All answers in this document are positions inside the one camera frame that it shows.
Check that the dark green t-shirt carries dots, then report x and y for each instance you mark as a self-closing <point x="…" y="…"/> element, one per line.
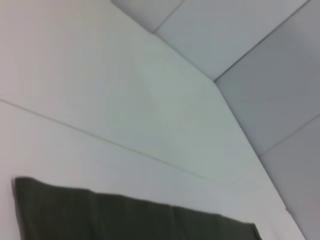
<point x="125" y="217"/>

